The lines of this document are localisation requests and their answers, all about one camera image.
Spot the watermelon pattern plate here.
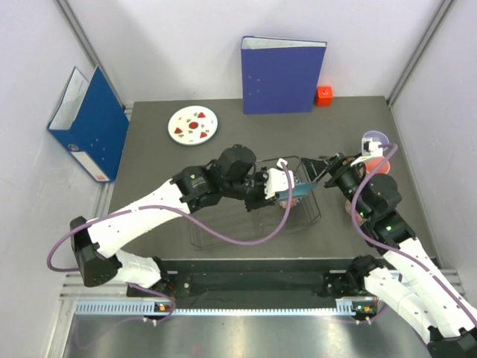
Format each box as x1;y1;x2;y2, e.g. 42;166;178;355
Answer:
168;105;218;146

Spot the purple-blue binder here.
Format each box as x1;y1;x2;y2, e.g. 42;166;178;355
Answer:
241;36;327;115

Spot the grey slotted cable duct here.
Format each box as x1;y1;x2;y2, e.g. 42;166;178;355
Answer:
74;298;379;317

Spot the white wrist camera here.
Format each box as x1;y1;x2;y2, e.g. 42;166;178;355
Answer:
351;136;387;166
264;158;295;199

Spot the small red box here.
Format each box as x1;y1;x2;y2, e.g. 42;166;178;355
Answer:
315;86;334;107

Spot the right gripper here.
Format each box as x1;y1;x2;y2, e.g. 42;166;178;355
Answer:
300;152;372;219

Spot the blue lever arch binder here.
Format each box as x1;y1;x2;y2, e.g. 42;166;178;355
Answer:
47;67;129;182

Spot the pink patterned mug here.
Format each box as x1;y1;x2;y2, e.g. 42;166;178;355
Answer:
344;200;353;216

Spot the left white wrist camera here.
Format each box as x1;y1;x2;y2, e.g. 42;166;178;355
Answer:
264;158;295;199

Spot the black wire dish rack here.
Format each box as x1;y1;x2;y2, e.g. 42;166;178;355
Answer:
193;156;321;241

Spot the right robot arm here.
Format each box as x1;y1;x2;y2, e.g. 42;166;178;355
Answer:
303;153;476;357

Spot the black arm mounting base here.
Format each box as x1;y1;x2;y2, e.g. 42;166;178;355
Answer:
126;256;391;301

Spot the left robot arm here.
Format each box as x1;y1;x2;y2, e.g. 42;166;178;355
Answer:
71;145;295;296

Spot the lavender plastic cup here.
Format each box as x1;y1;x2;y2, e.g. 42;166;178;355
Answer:
362;131;390;145

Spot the teal plate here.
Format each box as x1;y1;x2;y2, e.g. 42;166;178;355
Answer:
277;182;316;202

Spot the blue zigzag patterned bowl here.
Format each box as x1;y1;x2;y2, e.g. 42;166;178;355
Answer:
277;177;302;209

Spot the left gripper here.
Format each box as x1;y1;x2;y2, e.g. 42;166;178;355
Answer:
222;167;279;213

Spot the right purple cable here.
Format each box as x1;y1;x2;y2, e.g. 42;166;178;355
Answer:
350;143;477;325

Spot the pink plastic cup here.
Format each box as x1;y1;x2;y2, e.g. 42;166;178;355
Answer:
364;157;391;175

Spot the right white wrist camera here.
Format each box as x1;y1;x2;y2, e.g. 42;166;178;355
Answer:
351;136;387;166

